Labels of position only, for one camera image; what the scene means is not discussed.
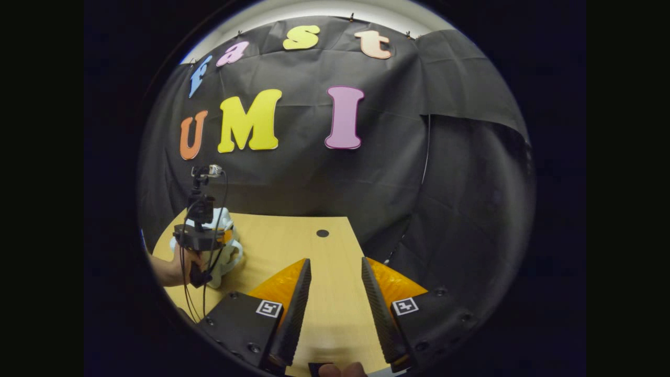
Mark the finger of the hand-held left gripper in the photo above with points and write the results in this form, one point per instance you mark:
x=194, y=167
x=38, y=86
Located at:
x=227, y=236

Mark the light blue suitcase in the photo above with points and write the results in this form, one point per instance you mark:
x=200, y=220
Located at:
x=230, y=259

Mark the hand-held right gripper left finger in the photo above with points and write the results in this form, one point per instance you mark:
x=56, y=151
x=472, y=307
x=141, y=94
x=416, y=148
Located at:
x=296, y=314

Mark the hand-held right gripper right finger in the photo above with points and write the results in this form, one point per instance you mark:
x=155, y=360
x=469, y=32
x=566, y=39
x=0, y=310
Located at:
x=379, y=314

